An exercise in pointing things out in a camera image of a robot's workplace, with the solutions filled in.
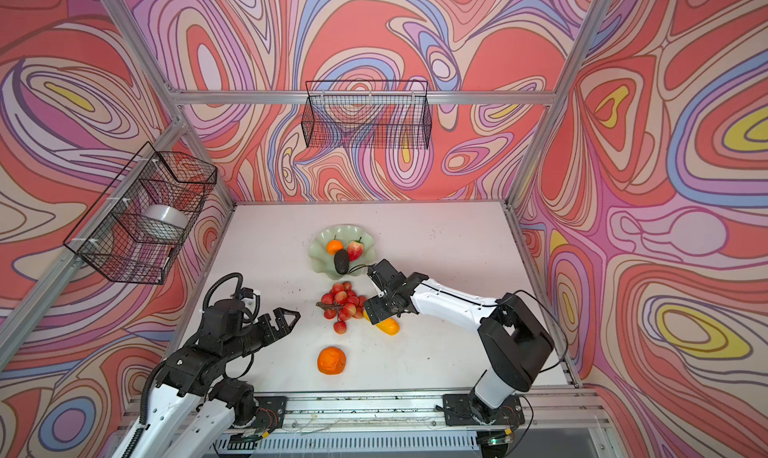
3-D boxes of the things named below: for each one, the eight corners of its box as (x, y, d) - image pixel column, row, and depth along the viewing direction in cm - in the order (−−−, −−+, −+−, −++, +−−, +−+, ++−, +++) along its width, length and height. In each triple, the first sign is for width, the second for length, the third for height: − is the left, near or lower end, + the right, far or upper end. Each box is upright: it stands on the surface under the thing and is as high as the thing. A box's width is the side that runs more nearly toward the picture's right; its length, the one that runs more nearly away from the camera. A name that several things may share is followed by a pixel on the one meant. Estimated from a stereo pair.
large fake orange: (319, 375, 80) (315, 370, 76) (322, 352, 84) (319, 346, 80) (345, 375, 80) (342, 370, 76) (347, 352, 84) (344, 346, 80)
